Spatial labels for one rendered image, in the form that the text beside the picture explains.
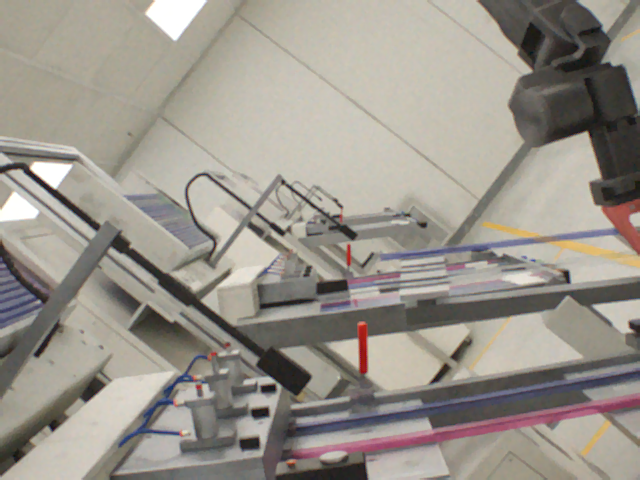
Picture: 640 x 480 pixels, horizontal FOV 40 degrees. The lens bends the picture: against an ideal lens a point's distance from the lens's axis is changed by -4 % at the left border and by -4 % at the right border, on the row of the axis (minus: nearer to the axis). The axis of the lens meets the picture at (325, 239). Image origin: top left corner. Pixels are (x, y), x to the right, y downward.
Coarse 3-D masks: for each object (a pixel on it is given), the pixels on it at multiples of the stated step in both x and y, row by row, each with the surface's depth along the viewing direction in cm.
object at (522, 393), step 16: (544, 384) 102; (560, 384) 102; (576, 384) 101; (592, 384) 101; (448, 400) 103; (464, 400) 102; (480, 400) 102; (496, 400) 102; (512, 400) 102; (352, 416) 103; (368, 416) 102; (384, 416) 102; (400, 416) 102; (304, 432) 102
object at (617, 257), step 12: (624, 252) 129; (528, 264) 130; (540, 264) 129; (552, 264) 129; (564, 264) 129; (576, 264) 129; (588, 264) 129; (420, 276) 132; (432, 276) 131; (444, 276) 131; (456, 276) 131; (468, 276) 131; (480, 276) 130
